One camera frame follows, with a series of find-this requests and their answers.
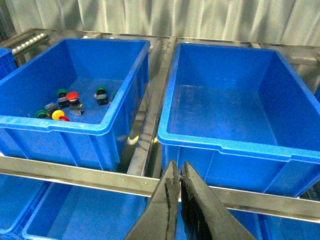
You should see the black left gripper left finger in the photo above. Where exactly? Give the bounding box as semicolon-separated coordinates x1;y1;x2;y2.
125;160;180;240

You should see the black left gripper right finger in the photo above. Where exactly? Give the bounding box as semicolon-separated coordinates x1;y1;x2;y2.
181;162;255;240

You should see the red mushroom button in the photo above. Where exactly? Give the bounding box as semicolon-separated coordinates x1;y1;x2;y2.
66;91;85;116

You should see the blue bin with buttons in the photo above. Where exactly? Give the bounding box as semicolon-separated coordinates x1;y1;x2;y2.
0;39;151;171

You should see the lower blue bin right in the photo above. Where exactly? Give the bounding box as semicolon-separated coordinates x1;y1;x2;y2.
229;210;320;240

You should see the empty blue target bin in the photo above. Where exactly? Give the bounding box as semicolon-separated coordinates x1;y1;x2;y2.
157;43;320;197

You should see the green button centre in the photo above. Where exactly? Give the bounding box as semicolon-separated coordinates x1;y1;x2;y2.
94;86;108;106

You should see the red button near green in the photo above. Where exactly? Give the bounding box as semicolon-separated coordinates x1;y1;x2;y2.
59;116;71;122

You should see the lower blue bin left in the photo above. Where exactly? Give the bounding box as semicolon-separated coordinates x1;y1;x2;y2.
0;174;50;240

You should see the green button front left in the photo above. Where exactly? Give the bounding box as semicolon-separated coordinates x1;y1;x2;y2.
35;109;51;119

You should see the green button far left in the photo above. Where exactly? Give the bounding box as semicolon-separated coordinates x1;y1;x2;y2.
57;88;70;109

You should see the far left blue bin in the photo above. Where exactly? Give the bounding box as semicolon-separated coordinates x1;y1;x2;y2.
0;47;18;80

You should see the metal rack frame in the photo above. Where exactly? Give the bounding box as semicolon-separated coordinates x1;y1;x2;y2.
0;36;320;223

